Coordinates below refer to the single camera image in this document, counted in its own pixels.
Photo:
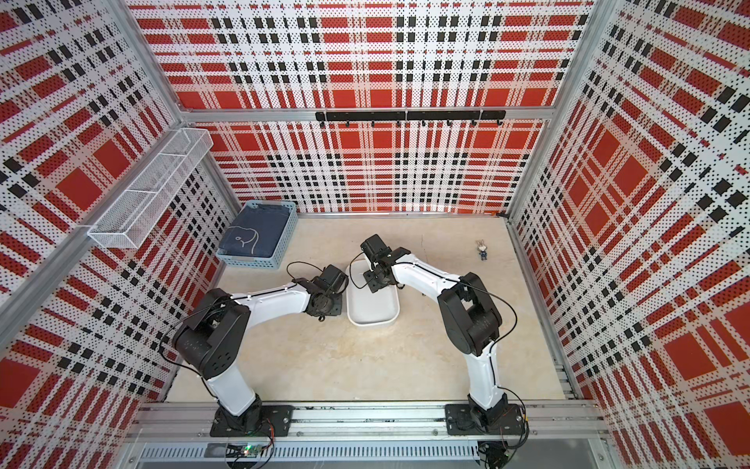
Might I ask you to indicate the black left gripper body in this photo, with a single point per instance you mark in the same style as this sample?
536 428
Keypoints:
332 307

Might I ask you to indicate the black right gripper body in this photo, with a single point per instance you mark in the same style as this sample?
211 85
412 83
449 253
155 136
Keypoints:
374 280

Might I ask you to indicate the white oval storage box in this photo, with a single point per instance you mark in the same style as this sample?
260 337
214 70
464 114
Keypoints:
366 309

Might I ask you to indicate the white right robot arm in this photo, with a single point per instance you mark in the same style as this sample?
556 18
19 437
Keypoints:
470 317

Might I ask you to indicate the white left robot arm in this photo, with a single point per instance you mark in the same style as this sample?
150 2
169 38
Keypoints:
210 338

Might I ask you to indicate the light blue plastic basket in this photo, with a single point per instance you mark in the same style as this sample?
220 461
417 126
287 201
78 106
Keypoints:
274 262

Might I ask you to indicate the folded blue denim garment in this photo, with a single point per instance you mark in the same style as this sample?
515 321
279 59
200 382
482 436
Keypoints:
256 231

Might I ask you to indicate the green circuit board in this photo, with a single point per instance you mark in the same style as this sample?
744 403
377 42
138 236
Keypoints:
244 451

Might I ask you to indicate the small rabbit figure keychain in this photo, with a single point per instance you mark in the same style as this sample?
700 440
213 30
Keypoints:
482 250

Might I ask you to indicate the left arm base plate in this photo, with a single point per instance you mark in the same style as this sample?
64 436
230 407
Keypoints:
257 420

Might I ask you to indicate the black hook rail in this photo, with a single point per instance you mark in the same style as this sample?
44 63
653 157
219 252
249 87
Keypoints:
348 117

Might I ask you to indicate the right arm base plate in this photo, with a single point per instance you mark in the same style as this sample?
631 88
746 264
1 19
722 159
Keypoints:
503 419

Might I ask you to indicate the white wire mesh shelf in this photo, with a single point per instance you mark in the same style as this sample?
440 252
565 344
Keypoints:
133 215

